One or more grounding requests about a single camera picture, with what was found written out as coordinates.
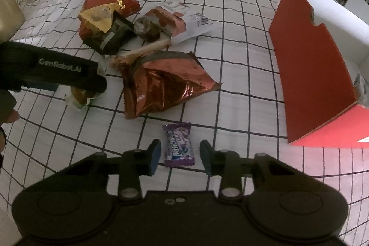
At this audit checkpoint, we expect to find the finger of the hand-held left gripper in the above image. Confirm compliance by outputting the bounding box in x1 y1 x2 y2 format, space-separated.
21 74 108 94

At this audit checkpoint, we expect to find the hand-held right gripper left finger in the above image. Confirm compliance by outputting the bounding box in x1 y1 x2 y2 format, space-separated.
58 139 162 202

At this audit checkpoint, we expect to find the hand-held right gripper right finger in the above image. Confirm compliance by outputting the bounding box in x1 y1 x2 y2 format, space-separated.
200 139 303 202

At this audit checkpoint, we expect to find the pastry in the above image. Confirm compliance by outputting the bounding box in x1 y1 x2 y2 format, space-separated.
64 85 99 111

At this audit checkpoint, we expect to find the purple candy packet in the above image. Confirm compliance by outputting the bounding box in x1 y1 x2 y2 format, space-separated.
162 122 196 168

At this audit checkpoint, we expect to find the beige stick snack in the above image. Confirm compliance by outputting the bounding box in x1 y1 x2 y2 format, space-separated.
111 37 174 68

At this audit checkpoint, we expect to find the copper foil snack bag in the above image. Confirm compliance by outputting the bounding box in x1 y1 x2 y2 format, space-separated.
119 50 224 120

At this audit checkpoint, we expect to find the red snack bag gold print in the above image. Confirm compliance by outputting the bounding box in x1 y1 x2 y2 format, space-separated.
79 0 141 42

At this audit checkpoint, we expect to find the pink and white snack packet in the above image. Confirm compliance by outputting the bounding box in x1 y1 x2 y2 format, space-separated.
143 0 215 44

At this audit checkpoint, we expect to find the red cardboard box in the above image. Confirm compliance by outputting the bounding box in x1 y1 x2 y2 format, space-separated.
268 0 369 149

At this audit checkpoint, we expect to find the person's left hand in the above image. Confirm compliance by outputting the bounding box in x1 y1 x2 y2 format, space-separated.
0 109 20 124

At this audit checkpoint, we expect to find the gold rounded vessel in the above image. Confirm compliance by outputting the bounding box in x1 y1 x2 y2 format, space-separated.
0 0 25 44

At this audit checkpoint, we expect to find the dark green snack packet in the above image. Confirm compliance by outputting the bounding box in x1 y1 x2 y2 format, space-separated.
86 10 137 56

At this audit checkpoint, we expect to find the white checkered tablecloth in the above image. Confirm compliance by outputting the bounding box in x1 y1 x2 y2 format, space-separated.
0 0 369 206

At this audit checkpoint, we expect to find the round foil-wrapped brown snack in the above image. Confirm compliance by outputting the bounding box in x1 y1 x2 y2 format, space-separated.
133 15 162 44

